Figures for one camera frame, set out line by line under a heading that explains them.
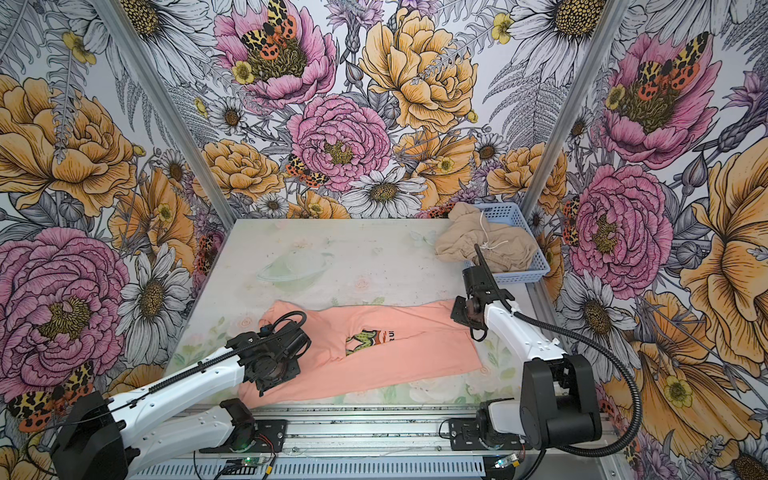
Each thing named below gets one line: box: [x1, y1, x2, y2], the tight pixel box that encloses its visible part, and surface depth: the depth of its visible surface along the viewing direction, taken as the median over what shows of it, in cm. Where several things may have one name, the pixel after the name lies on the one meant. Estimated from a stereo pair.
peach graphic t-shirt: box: [240, 300, 484, 407], surface depth 92 cm
